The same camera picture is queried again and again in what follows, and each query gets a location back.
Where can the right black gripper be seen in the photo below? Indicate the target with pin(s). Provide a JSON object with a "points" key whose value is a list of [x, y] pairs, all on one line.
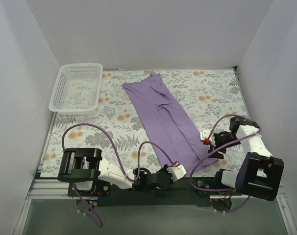
{"points": [[216, 146]]}

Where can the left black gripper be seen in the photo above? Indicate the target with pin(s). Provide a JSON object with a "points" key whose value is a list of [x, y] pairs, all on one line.
{"points": [[164, 176]]}

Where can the purple t shirt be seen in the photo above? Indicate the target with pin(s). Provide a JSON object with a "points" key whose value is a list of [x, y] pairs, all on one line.
{"points": [[167, 124]]}

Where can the white plastic mesh basket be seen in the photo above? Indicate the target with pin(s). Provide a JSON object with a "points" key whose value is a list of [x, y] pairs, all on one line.
{"points": [[76, 89]]}

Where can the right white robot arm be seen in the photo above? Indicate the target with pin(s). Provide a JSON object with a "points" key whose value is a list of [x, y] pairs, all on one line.
{"points": [[260, 173]]}

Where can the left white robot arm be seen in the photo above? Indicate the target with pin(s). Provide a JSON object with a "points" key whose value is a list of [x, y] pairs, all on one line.
{"points": [[84, 167]]}

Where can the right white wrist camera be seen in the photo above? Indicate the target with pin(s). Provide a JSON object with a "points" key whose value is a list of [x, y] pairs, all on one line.
{"points": [[207, 138]]}

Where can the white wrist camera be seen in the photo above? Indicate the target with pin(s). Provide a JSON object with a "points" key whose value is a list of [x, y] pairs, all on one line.
{"points": [[177, 171], [207, 138]]}

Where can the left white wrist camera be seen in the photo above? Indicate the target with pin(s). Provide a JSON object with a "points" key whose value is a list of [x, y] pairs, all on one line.
{"points": [[177, 171]]}

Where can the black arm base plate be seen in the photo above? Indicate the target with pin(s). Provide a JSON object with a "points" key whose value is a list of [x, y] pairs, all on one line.
{"points": [[179, 193]]}

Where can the aluminium frame rail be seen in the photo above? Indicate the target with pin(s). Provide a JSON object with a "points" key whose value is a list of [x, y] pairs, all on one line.
{"points": [[50, 211]]}

